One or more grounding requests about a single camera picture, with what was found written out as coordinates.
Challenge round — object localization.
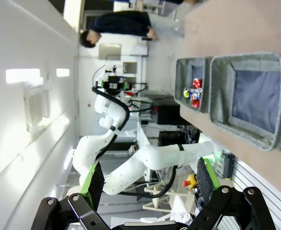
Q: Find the aluminium table frame rail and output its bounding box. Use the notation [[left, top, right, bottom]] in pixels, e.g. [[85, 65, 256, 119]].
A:
[[217, 153, 281, 230]]

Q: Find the crushed blue Pepsi can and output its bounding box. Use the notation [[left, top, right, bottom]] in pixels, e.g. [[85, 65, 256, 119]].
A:
[[183, 87, 203, 101]]

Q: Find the yellow emergency stop button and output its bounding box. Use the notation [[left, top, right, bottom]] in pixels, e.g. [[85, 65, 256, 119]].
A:
[[182, 174, 199, 188]]

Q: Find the black computer case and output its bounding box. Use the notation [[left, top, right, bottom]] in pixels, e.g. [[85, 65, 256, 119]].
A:
[[154, 94, 188, 126], [158, 130, 201, 147]]

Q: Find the person in navy sweater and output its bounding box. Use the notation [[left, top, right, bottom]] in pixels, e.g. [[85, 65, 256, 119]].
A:
[[79, 11, 158, 48]]

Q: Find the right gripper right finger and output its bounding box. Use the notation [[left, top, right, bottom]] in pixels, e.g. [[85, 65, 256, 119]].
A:
[[190, 157, 277, 230]]

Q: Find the grey fabric basket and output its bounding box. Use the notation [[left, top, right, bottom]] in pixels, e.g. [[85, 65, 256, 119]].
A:
[[209, 51, 281, 151], [174, 57, 212, 114]]

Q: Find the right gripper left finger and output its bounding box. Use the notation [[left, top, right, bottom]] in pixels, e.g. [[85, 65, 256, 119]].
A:
[[31, 161, 112, 230]]

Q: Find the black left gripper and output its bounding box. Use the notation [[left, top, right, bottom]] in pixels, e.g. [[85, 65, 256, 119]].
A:
[[95, 76, 131, 91]]

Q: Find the crushed red drink can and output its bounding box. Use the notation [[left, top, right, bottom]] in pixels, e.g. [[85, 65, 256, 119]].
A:
[[192, 78, 203, 108]]

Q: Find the rectangular ceiling light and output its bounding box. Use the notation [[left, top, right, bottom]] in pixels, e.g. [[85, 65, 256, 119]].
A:
[[6, 69, 41, 84], [56, 68, 70, 78]]

